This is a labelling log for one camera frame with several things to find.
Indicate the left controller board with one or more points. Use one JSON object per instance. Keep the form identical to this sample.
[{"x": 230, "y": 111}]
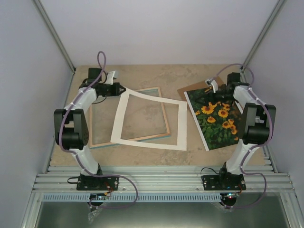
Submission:
[{"x": 100, "y": 196}]

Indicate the right controller board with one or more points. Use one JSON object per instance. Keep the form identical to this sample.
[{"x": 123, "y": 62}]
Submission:
[{"x": 231, "y": 195}]

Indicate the aluminium corner post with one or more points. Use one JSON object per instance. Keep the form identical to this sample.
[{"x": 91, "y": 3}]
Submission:
[
  {"x": 266, "y": 28},
  {"x": 45, "y": 17}
]

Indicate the aluminium corner post right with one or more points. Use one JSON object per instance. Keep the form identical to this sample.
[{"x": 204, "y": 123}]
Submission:
[{"x": 266, "y": 28}]

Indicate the aluminium rail platform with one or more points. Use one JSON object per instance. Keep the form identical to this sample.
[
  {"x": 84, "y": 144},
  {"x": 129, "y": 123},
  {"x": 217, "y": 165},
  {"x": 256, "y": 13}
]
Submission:
[{"x": 163, "y": 179}]

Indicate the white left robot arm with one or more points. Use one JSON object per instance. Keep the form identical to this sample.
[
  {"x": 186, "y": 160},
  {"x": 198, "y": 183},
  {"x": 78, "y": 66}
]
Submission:
[{"x": 72, "y": 133}]

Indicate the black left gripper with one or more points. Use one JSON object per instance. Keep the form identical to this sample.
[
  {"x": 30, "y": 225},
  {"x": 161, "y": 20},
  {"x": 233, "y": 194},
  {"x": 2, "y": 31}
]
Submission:
[{"x": 115, "y": 92}]

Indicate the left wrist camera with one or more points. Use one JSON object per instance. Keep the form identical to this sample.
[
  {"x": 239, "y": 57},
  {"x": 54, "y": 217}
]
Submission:
[{"x": 111, "y": 76}]

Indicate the controller board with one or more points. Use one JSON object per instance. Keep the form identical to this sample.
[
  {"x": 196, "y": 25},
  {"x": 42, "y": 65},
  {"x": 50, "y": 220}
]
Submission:
[
  {"x": 231, "y": 195},
  {"x": 100, "y": 196}
]

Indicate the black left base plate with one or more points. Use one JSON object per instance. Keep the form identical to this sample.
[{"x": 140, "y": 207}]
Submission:
[{"x": 84, "y": 182}]

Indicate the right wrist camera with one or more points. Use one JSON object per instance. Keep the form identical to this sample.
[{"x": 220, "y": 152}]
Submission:
[{"x": 212, "y": 82}]

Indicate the sunflower photo print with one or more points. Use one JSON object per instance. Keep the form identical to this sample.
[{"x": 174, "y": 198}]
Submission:
[{"x": 217, "y": 123}]

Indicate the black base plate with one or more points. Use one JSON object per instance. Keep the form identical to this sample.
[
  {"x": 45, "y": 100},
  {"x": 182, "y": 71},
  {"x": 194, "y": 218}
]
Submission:
[
  {"x": 222, "y": 180},
  {"x": 84, "y": 182}
]

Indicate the white mat board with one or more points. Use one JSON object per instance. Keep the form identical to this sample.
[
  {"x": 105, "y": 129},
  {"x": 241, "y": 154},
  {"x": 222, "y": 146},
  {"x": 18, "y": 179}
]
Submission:
[{"x": 119, "y": 120}]

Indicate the brown frame backing board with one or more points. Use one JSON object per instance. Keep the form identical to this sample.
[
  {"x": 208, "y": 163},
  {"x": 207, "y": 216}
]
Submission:
[{"x": 195, "y": 86}]

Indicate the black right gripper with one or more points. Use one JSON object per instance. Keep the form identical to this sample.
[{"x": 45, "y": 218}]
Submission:
[{"x": 207, "y": 98}]

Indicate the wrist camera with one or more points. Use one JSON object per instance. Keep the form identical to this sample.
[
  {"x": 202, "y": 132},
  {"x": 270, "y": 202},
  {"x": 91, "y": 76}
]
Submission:
[
  {"x": 111, "y": 76},
  {"x": 212, "y": 82}
]

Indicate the aluminium corner post left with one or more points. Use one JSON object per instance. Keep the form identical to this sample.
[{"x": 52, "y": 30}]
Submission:
[{"x": 45, "y": 17}]

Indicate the slotted grey cable duct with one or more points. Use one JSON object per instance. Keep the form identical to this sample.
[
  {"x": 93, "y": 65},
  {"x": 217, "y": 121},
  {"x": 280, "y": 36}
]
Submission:
[{"x": 130, "y": 197}]

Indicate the blue wooden picture frame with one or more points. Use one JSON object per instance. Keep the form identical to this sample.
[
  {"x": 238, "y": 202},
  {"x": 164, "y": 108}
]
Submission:
[{"x": 143, "y": 120}]

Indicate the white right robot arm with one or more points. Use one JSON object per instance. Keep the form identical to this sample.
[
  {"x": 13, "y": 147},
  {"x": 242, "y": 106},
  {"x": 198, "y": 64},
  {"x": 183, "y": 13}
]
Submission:
[{"x": 255, "y": 130}]

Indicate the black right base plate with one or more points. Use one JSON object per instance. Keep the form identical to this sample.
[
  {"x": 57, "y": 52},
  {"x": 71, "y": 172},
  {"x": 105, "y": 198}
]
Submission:
[{"x": 222, "y": 180}]

